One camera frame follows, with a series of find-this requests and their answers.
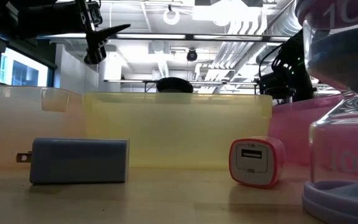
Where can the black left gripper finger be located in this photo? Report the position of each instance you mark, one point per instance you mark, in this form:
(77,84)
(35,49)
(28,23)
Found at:
(102,40)
(107,32)

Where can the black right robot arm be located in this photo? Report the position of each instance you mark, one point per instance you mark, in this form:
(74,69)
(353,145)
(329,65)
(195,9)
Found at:
(300,77)

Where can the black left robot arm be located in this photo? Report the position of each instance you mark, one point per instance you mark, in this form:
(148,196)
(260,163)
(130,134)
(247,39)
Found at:
(42,18)

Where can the long black-framed table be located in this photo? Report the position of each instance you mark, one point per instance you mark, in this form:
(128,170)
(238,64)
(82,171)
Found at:
(129,81)

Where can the pink-red translucent plastic bin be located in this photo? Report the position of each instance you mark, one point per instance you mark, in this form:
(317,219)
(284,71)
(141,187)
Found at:
(291,130)

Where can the large bright window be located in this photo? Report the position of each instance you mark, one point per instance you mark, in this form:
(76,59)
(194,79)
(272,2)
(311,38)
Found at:
(23,71)

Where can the black track spotlight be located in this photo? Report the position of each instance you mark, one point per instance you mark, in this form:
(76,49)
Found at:
(192,56)

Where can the pink cube USB charger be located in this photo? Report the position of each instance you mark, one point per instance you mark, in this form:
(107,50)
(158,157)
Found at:
(253,165)

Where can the lavender hourglass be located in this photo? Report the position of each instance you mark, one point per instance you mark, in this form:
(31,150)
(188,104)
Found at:
(343,149)

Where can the yellow translucent plastic bin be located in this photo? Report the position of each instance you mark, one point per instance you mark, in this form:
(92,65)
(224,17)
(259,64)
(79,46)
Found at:
(179,130)

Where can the orange translucent plastic bin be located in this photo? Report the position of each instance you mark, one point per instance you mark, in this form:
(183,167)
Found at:
(11,124)

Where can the silver ventilation duct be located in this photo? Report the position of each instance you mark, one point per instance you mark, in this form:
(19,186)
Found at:
(286,21)

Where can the lavender flat wall charger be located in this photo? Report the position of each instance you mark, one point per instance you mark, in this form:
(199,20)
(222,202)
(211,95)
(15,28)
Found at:
(79,161)

